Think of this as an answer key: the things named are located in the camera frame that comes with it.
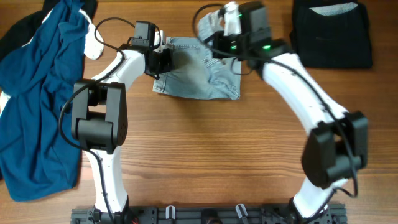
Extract light blue denim shorts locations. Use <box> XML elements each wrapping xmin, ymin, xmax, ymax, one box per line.
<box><xmin>152</xmin><ymin>9</ymin><xmax>242</xmax><ymax>101</ymax></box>

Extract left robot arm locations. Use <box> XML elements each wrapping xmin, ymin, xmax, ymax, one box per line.
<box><xmin>66</xmin><ymin>21</ymin><xmax>174</xmax><ymax>223</ymax></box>

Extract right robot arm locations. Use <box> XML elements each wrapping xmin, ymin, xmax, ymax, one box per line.
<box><xmin>205</xmin><ymin>1</ymin><xmax>368</xmax><ymax>223</ymax></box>

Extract folded black garment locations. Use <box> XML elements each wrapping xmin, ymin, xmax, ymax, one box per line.
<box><xmin>290</xmin><ymin>0</ymin><xmax>373</xmax><ymax>68</ymax></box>

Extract black garment at left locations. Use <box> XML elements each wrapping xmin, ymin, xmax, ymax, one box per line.
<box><xmin>1</xmin><ymin>1</ymin><xmax>98</xmax><ymax>65</ymax></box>

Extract dark blue t-shirt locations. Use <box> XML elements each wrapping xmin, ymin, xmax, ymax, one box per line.
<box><xmin>1</xmin><ymin>1</ymin><xmax>88</xmax><ymax>202</ymax></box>

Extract right black cable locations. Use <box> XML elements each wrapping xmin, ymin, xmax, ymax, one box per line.
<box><xmin>192</xmin><ymin>2</ymin><xmax>359</xmax><ymax>223</ymax></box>

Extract black cable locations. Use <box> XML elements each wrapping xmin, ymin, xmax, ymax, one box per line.
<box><xmin>192</xmin><ymin>2</ymin><xmax>359</xmax><ymax>223</ymax></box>
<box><xmin>58</xmin><ymin>17</ymin><xmax>137</xmax><ymax>224</ymax></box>

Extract left black cable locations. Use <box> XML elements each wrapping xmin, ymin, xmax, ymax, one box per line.
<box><xmin>58</xmin><ymin>17</ymin><xmax>137</xmax><ymax>224</ymax></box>

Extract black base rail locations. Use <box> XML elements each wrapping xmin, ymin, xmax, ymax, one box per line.
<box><xmin>70</xmin><ymin>203</ymin><xmax>348</xmax><ymax>224</ymax></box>

